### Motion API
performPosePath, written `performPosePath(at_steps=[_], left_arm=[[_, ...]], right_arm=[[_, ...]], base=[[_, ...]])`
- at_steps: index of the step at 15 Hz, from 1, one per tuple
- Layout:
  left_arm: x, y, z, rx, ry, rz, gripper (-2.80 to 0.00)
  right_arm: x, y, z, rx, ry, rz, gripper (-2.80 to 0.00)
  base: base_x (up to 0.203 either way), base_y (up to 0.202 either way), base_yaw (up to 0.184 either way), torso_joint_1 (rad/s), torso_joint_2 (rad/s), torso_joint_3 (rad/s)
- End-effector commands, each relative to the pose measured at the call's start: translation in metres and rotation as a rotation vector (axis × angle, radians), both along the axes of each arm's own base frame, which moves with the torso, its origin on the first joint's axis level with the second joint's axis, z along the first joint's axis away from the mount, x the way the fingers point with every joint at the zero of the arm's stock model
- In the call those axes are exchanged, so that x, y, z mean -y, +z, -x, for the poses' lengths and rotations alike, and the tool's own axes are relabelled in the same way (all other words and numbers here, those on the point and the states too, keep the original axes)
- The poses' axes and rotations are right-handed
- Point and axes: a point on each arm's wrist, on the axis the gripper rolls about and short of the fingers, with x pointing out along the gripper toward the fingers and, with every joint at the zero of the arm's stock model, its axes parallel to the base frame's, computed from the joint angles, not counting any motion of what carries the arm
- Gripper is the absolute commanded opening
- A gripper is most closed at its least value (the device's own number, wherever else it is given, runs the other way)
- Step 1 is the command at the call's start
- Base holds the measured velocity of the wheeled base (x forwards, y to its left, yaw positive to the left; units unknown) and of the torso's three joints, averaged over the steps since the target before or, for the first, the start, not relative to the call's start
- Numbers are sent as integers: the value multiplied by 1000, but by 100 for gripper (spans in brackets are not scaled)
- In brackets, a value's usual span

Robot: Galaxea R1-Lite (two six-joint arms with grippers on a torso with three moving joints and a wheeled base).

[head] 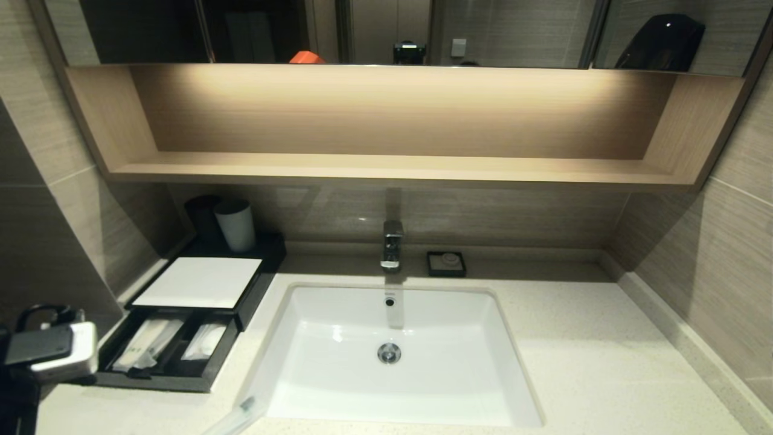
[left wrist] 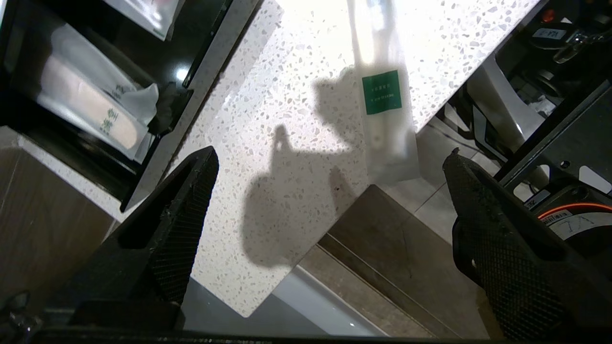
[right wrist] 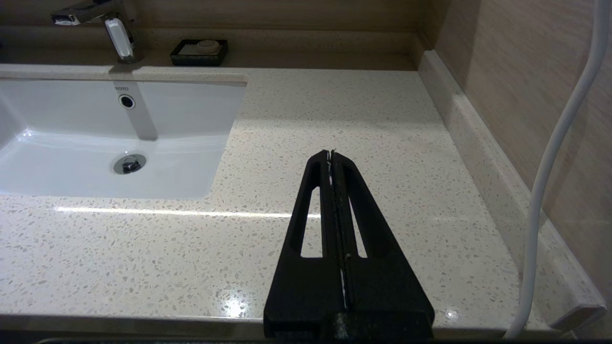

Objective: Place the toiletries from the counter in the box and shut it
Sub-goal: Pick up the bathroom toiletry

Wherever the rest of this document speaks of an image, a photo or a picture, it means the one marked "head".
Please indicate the small white wrapped packet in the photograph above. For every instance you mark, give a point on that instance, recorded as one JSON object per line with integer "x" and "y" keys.
{"x": 205, "y": 341}

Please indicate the white ceramic sink basin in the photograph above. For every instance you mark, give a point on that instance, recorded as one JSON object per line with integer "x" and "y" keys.
{"x": 338, "y": 374}

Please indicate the black glossy wall dispenser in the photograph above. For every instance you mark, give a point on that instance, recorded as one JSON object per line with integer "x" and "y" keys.
{"x": 659, "y": 43}

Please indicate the chrome sink faucet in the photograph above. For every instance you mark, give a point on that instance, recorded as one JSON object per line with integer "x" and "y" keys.
{"x": 392, "y": 241}

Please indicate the black amenity box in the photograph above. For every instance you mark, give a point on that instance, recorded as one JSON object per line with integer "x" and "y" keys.
{"x": 259, "y": 272}

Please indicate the small item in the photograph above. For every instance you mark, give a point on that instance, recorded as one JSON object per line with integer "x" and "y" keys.
{"x": 241, "y": 408}

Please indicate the round white soap bar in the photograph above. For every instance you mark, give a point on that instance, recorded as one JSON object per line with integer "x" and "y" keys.
{"x": 450, "y": 260}

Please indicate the wall mirror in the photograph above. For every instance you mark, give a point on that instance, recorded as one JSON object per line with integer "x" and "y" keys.
{"x": 513, "y": 30}

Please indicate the black tray with white packets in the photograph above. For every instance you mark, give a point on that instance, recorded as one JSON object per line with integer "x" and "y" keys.
{"x": 187, "y": 377}

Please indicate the wooden wall shelf niche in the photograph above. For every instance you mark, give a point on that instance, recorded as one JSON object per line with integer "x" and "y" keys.
{"x": 392, "y": 169}

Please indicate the black tumbler cup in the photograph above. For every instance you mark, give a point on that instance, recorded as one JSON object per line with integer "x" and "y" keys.
{"x": 202, "y": 219}

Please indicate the chrome sink drain stopper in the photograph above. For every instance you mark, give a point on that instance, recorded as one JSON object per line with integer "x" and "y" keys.
{"x": 389, "y": 353}

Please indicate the black square soap dish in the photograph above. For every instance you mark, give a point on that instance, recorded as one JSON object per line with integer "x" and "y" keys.
{"x": 433, "y": 267}

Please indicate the grey plastic cup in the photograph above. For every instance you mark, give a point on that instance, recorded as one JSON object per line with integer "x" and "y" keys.
{"x": 237, "y": 228}

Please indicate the white square plate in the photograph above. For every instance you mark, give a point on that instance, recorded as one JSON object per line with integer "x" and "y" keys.
{"x": 199, "y": 281}

